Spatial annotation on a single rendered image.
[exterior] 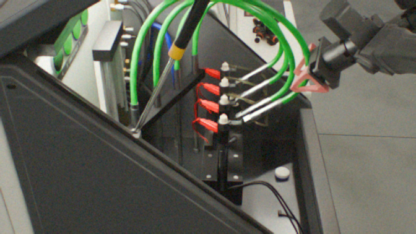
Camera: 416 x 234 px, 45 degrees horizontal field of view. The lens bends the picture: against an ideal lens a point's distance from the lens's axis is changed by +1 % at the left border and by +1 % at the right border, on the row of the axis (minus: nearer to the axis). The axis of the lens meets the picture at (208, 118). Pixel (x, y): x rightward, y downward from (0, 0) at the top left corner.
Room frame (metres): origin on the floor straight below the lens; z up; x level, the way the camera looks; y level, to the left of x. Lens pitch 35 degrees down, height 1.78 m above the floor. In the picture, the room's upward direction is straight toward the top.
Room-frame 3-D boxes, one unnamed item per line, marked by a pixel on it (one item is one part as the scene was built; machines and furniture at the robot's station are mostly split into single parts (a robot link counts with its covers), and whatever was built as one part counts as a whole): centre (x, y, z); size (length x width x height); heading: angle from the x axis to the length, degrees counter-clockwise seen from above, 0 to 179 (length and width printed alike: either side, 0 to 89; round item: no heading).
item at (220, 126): (0.92, -0.05, 1.01); 0.05 x 0.03 x 0.21; 88
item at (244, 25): (1.62, -0.21, 0.97); 0.70 x 0.22 x 0.03; 178
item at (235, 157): (1.04, -0.04, 0.91); 0.34 x 0.10 x 0.15; 178
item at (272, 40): (1.65, -0.21, 1.01); 0.23 x 0.11 x 0.06; 178
